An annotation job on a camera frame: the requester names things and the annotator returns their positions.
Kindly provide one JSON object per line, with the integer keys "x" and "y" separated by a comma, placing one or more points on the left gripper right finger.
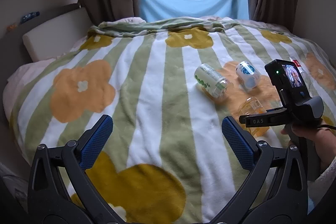
{"x": 275, "y": 190}

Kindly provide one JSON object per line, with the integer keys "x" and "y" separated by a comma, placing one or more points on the floral striped blanket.
{"x": 167, "y": 160}

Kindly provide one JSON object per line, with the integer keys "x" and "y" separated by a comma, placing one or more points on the small orange toy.
{"x": 11, "y": 27}

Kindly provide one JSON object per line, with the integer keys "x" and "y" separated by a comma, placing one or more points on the red label clear cup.
{"x": 301, "y": 70}

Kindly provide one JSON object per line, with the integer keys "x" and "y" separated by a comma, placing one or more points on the grey bed headboard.
{"x": 13, "y": 52}

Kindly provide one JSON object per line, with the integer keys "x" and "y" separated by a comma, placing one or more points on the person's right hand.
{"x": 324, "y": 141}

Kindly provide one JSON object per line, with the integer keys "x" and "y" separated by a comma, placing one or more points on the blue toy car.
{"x": 29, "y": 16}

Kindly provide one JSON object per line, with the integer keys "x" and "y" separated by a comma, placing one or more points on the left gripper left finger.
{"x": 60, "y": 190}

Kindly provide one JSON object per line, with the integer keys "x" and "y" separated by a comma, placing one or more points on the amber clear plastic cup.
{"x": 252, "y": 106}

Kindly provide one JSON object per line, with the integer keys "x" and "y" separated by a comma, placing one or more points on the white headboard cushion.
{"x": 57, "y": 36}

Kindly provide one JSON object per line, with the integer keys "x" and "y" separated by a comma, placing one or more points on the camera with screen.
{"x": 288, "y": 81}

